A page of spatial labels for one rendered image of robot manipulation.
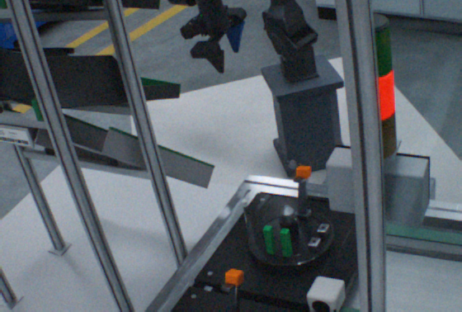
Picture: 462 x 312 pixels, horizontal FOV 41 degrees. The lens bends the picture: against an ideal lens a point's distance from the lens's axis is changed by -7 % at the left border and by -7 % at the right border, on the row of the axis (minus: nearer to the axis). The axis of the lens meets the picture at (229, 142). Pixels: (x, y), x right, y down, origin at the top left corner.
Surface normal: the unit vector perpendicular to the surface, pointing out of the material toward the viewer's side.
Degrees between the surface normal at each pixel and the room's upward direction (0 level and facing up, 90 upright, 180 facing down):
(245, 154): 0
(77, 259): 0
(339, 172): 90
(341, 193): 90
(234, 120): 0
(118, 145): 90
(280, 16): 60
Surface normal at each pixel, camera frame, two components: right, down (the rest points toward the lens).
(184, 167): 0.79, 0.20
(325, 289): -0.17, -0.84
